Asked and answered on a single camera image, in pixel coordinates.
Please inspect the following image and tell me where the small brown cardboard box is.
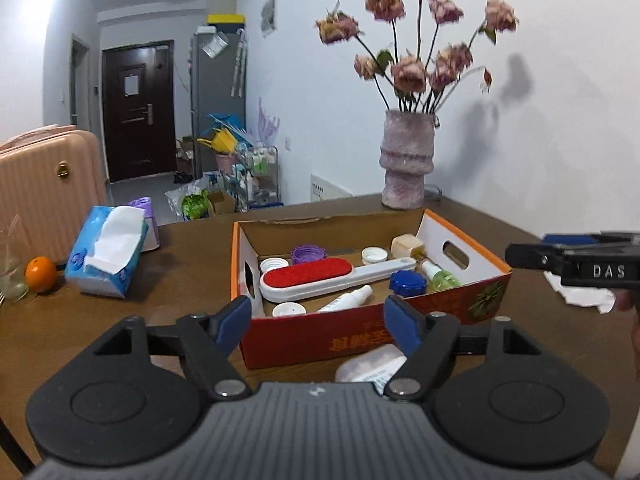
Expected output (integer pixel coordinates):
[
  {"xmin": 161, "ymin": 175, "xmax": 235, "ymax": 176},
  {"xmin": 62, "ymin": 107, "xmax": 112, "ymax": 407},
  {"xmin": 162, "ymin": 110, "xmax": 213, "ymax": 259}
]
[{"xmin": 207, "ymin": 191, "xmax": 237, "ymax": 217}]

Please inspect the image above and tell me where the orange-edged cardboard box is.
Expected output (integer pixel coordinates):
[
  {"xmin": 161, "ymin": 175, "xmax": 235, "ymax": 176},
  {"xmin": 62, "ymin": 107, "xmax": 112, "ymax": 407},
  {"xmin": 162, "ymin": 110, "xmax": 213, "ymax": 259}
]
[{"xmin": 230, "ymin": 208, "xmax": 514, "ymax": 370}]

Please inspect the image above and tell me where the black cable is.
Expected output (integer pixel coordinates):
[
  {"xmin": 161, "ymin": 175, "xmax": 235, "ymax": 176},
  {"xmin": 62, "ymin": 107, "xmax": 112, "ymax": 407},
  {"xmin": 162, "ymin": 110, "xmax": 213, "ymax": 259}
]
[{"xmin": 0, "ymin": 417, "xmax": 34, "ymax": 479}]

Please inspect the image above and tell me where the clear drinking glass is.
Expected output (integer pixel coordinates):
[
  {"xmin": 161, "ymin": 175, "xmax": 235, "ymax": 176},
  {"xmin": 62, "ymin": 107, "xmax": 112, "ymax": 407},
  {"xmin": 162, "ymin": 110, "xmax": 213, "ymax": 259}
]
[{"xmin": 0, "ymin": 214, "xmax": 30, "ymax": 304}]

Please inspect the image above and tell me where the blue round lid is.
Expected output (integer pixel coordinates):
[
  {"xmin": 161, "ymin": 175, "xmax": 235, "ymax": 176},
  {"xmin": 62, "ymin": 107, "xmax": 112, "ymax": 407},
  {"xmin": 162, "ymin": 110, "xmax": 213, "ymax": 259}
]
[{"xmin": 389, "ymin": 270, "xmax": 429, "ymax": 297}]

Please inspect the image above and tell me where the orange fruit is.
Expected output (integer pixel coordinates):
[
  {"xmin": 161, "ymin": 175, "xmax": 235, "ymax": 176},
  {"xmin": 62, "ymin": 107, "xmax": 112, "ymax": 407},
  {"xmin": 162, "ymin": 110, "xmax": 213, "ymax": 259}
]
[{"xmin": 25, "ymin": 256, "xmax": 58, "ymax": 294}]

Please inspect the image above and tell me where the grey refrigerator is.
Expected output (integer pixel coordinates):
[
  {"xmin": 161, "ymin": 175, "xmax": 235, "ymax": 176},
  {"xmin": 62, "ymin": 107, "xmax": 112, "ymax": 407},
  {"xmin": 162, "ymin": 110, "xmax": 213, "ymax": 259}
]
[{"xmin": 190, "ymin": 29, "xmax": 246, "ymax": 182}]

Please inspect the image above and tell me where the white printed packet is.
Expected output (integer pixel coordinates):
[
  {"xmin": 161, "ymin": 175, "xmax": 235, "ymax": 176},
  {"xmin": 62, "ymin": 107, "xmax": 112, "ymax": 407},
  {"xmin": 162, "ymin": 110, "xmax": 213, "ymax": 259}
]
[{"xmin": 335, "ymin": 347, "xmax": 408, "ymax": 395}]

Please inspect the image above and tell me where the pink textured vase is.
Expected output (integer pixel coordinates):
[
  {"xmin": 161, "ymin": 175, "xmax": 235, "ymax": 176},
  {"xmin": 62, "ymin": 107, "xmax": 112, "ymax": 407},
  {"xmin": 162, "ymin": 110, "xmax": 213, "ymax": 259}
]
[{"xmin": 378, "ymin": 109, "xmax": 436, "ymax": 210}]

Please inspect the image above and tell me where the person's right hand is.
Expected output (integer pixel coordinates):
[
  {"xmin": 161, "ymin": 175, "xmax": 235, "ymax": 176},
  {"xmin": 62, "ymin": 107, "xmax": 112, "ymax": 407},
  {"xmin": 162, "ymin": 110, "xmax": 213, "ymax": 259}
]
[{"xmin": 613, "ymin": 288, "xmax": 640, "ymax": 361}]

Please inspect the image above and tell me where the grey side door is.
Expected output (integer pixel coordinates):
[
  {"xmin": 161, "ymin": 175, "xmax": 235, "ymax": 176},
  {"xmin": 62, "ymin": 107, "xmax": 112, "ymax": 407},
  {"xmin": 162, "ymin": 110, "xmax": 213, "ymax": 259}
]
[{"xmin": 69, "ymin": 33, "xmax": 92, "ymax": 132}]

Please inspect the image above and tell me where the white flat panel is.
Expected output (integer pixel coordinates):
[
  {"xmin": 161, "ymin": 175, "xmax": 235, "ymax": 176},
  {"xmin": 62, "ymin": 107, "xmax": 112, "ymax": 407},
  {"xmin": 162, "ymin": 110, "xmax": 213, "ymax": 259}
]
[{"xmin": 310, "ymin": 173, "xmax": 354, "ymax": 204}]

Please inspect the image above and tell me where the red lint brush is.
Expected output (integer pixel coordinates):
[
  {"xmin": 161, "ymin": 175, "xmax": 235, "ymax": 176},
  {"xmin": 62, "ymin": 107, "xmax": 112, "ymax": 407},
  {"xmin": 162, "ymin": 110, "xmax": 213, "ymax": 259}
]
[{"xmin": 259, "ymin": 257, "xmax": 417, "ymax": 304}]

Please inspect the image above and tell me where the green plastic bag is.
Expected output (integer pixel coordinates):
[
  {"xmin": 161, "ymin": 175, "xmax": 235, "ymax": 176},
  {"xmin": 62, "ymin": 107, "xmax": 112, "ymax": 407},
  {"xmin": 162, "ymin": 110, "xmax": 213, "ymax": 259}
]
[{"xmin": 165, "ymin": 187, "xmax": 213, "ymax": 222}]

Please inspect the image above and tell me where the purple feather decoration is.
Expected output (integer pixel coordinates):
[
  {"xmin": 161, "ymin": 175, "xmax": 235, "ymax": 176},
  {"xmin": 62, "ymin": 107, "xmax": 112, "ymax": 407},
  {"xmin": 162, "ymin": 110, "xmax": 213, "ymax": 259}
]
[{"xmin": 257, "ymin": 98, "xmax": 281, "ymax": 148}]

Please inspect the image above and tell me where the green spray bottle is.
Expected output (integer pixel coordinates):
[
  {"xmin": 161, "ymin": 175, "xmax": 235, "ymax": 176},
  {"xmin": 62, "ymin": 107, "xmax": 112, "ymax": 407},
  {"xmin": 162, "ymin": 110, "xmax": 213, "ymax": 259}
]
[{"xmin": 420, "ymin": 258, "xmax": 462, "ymax": 293}]

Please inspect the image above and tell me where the blue tissue pack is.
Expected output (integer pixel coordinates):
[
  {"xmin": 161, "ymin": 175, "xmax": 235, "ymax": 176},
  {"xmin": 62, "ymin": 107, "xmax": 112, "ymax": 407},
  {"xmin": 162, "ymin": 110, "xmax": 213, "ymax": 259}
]
[{"xmin": 64, "ymin": 204, "xmax": 150, "ymax": 297}]

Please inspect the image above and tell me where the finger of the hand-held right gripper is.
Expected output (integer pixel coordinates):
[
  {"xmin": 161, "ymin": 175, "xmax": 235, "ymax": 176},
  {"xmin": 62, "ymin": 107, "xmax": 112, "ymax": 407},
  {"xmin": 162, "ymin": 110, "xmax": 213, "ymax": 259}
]
[
  {"xmin": 504, "ymin": 242, "xmax": 640, "ymax": 292},
  {"xmin": 541, "ymin": 231, "xmax": 640, "ymax": 247}
]

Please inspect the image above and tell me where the purple ribbed lid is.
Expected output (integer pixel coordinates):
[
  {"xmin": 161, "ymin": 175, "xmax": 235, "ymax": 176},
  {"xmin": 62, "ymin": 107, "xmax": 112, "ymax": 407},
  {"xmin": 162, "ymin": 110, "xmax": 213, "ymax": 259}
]
[{"xmin": 291, "ymin": 244, "xmax": 326, "ymax": 265}]

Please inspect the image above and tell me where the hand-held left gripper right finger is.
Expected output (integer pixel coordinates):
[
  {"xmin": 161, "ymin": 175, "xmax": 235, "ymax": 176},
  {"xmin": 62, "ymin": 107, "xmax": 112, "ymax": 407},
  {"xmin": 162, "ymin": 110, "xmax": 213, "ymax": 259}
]
[{"xmin": 383, "ymin": 294, "xmax": 544, "ymax": 404}]

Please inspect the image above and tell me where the pink ribbed suitcase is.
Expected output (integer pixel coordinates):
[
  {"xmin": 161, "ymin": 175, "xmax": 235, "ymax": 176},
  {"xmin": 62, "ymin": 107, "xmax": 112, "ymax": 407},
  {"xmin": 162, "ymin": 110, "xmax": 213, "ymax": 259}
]
[{"xmin": 0, "ymin": 124, "xmax": 109, "ymax": 267}]

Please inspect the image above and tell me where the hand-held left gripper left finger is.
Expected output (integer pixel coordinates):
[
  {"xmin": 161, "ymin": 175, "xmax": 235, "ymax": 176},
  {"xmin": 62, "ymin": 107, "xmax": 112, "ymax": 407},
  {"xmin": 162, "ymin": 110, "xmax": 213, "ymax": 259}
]
[{"xmin": 92, "ymin": 294, "xmax": 253, "ymax": 402}]

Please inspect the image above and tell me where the crumpled white tissue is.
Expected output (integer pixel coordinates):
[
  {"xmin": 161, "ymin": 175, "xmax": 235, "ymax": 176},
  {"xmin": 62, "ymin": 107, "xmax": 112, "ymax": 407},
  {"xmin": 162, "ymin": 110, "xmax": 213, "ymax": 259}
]
[{"xmin": 543, "ymin": 270, "xmax": 617, "ymax": 315}]

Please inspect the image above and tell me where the cream plug charger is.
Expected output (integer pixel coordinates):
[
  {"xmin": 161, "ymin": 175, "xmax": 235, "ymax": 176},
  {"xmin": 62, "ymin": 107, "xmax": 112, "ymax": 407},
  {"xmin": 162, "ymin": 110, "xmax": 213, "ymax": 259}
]
[{"xmin": 390, "ymin": 234, "xmax": 426, "ymax": 261}]

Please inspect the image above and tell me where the metal storage cart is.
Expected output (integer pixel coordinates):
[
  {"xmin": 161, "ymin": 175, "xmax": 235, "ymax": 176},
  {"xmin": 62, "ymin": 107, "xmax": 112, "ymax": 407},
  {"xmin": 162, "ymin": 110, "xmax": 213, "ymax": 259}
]
[{"xmin": 234, "ymin": 144, "xmax": 279, "ymax": 212}]

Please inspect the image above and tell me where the yellow watering can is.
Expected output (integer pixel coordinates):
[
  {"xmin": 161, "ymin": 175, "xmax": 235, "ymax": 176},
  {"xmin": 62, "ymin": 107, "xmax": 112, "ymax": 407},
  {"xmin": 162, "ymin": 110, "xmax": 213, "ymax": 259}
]
[{"xmin": 196, "ymin": 128, "xmax": 240, "ymax": 155}]

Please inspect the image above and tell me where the dark brown entrance door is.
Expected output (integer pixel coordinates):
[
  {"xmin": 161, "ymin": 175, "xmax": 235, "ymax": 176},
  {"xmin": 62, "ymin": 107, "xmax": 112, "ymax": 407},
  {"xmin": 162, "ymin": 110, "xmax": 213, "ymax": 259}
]
[{"xmin": 102, "ymin": 39, "xmax": 175, "ymax": 184}]

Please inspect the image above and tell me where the purple tissue pack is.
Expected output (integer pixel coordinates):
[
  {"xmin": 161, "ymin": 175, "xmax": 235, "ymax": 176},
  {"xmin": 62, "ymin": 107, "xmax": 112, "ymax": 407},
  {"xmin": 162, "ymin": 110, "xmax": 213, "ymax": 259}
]
[{"xmin": 128, "ymin": 196, "xmax": 161, "ymax": 251}]

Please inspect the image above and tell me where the dried rose bouquet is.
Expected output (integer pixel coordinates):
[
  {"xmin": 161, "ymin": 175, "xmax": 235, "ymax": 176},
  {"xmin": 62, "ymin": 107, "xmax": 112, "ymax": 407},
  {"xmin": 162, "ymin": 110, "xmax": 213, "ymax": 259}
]
[{"xmin": 314, "ymin": 0, "xmax": 521, "ymax": 114}]

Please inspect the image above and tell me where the small white bottle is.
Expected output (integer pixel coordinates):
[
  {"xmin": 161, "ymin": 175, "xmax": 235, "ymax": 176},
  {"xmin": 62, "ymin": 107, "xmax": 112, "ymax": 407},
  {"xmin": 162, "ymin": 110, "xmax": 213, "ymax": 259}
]
[{"xmin": 316, "ymin": 284, "xmax": 374, "ymax": 314}]

